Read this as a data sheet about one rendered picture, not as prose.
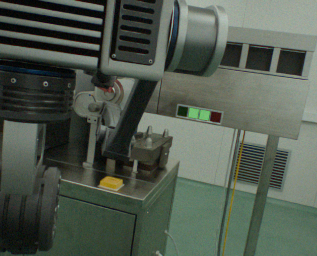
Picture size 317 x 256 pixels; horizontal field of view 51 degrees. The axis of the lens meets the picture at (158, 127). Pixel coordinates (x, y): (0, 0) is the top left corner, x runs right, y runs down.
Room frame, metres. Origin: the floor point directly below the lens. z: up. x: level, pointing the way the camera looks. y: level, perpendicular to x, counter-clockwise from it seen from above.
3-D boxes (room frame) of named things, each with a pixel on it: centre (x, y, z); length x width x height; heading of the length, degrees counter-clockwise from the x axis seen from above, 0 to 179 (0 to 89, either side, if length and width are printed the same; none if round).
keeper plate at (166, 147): (1.65, -0.05, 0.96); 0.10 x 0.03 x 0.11; 165
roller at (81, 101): (1.70, 0.34, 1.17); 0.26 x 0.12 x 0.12; 165
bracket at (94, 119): (1.52, 0.30, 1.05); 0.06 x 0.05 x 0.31; 165
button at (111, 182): (1.28, 0.16, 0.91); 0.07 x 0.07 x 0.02; 75
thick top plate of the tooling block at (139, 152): (1.66, 0.04, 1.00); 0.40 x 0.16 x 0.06; 165
